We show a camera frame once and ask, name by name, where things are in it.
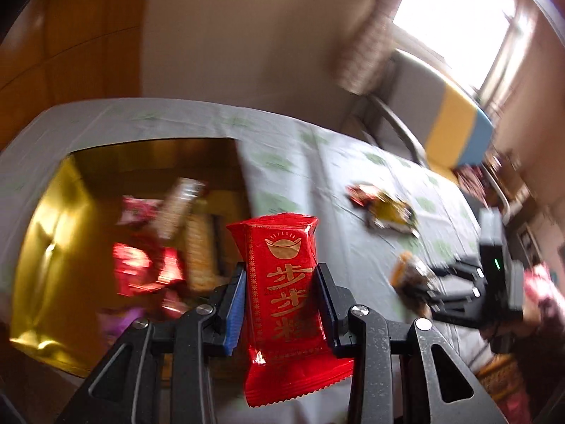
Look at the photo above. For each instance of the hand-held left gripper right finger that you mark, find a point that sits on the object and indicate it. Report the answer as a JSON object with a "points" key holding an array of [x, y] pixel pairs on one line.
{"points": [[329, 313]]}

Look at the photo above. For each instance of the wooden cabinet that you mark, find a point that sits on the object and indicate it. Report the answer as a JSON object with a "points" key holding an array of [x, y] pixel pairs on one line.
{"points": [[66, 53]]}

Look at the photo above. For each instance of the grey yellow blue chair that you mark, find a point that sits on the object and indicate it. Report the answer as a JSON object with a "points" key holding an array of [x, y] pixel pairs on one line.
{"points": [[454, 128]]}

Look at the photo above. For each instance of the rattan chair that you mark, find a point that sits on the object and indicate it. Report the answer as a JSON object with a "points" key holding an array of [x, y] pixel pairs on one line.
{"points": [[503, 375]]}

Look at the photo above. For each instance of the window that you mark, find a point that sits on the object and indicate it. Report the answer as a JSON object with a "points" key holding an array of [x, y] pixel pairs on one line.
{"points": [[454, 17]]}

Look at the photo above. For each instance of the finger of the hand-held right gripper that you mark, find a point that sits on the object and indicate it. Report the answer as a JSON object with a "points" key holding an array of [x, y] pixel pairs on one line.
{"points": [[454, 302], [459, 271]]}

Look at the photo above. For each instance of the pink cloth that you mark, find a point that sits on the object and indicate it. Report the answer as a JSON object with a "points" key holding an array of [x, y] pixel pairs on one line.
{"points": [[470, 179]]}

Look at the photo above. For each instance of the orange wafer biscuit packet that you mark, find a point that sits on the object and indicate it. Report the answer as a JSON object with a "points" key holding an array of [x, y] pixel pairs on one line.
{"points": [[178, 207]]}

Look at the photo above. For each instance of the yellow snack bag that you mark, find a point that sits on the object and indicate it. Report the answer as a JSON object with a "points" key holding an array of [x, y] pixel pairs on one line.
{"points": [[393, 212]]}

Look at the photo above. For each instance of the red gold-print snack packet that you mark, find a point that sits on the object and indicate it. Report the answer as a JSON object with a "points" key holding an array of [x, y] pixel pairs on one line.
{"points": [[282, 309]]}

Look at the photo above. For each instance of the orange clear snack packet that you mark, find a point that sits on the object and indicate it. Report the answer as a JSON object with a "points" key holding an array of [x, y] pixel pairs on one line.
{"points": [[408, 274]]}

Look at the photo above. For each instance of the pale green-patterned tablecloth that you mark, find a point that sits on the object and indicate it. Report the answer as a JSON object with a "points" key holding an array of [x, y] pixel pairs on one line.
{"points": [[309, 176]]}

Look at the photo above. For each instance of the small red snack packet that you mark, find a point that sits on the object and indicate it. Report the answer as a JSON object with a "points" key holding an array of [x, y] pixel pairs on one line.
{"points": [[364, 194], [174, 304]]}

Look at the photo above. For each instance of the person's right forearm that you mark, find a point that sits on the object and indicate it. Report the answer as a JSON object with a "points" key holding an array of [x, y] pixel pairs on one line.
{"points": [[540, 291]]}

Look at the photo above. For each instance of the gold gift box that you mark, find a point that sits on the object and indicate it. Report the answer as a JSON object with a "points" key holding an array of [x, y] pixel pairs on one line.
{"points": [[53, 238]]}

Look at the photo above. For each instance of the long wafer biscuit packet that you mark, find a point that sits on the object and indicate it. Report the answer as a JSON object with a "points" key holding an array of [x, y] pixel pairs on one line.
{"points": [[201, 251]]}

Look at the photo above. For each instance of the patterned curtain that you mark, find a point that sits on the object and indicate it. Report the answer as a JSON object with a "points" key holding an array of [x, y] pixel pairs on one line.
{"points": [[370, 53]]}

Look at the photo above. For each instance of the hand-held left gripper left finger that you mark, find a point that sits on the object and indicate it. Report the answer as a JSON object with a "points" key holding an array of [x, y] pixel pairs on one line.
{"points": [[234, 318]]}

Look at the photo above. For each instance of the purple snack packet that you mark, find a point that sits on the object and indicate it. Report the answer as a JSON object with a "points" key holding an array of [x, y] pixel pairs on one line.
{"points": [[117, 322]]}

